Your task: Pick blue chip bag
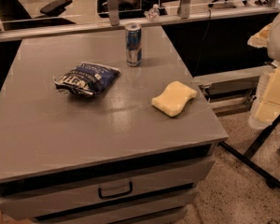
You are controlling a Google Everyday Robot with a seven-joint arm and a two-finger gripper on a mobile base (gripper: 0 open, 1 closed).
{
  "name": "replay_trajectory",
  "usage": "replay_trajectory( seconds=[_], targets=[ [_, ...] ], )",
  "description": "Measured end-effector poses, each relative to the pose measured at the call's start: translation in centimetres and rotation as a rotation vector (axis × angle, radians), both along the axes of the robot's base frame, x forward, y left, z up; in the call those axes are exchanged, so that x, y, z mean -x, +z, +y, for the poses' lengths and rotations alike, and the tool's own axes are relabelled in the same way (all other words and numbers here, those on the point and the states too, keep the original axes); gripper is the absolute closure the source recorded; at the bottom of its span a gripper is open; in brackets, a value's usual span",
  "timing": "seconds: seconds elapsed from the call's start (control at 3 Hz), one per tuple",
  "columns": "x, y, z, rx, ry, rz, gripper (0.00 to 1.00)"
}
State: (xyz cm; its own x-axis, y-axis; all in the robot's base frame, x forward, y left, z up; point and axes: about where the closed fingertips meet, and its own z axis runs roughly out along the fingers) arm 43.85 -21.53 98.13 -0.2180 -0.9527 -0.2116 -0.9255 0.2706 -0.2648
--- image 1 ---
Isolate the blue chip bag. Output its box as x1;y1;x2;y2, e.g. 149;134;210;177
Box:
53;63;120;97

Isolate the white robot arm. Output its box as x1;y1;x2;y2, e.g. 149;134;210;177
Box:
247;13;280;130

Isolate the yellow sponge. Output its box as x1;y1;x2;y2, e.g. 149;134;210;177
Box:
151;81;197;117

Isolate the grey drawer cabinet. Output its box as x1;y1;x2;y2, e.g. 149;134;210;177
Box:
0;27;227;224

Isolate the blue silver drink can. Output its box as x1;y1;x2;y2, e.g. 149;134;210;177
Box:
125;23;142;66

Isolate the clear plastic water bottle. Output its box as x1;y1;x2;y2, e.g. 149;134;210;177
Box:
144;4;160;21

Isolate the black metal stand base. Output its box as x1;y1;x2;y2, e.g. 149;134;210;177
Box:
218;115;280;189

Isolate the black office chair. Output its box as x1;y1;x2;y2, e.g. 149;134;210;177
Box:
0;0;72;21

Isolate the black drawer handle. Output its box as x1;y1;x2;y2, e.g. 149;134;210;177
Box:
98;181;133;200

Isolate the grey metal rail post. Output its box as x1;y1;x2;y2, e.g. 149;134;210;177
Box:
106;0;119;26
177;0;190;19

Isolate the grey metal rail post right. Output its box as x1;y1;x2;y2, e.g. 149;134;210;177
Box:
177;0;190;19

